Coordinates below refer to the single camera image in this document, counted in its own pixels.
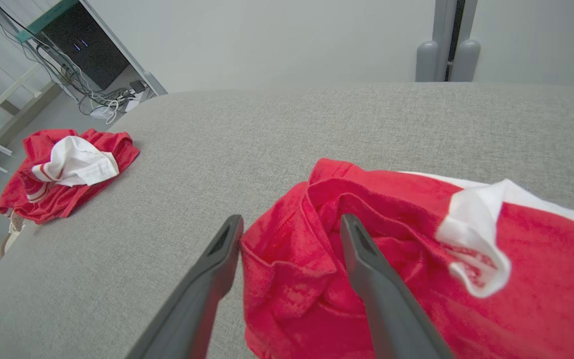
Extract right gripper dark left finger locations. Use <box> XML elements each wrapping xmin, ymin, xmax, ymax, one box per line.
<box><xmin>126</xmin><ymin>214</ymin><xmax>245</xmax><ymax>359</ymax></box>

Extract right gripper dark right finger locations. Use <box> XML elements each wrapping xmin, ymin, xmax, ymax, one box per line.
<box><xmin>340</xmin><ymin>213</ymin><xmax>455</xmax><ymax>359</ymax></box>

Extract red shirt white sleeves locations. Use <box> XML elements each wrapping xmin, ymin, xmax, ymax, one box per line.
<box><xmin>0</xmin><ymin>128</ymin><xmax>141</xmax><ymax>237</ymax></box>

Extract teal edged desk top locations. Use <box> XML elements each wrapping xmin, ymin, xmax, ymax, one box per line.
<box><xmin>15</xmin><ymin>0</ymin><xmax>79</xmax><ymax>44</ymax></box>

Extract white floor cable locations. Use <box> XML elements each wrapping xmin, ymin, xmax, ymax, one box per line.
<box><xmin>89</xmin><ymin>89</ymin><xmax>141</xmax><ymax>125</ymax></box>

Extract grey rounded post foot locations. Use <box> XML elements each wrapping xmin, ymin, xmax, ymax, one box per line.
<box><xmin>449</xmin><ymin>39</ymin><xmax>482</xmax><ymax>83</ymax></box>
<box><xmin>415</xmin><ymin>40</ymin><xmax>439</xmax><ymax>83</ymax></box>

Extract white metal frame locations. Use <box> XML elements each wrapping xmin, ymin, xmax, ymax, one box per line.
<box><xmin>0</xmin><ymin>42</ymin><xmax>63</xmax><ymax>202</ymax></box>

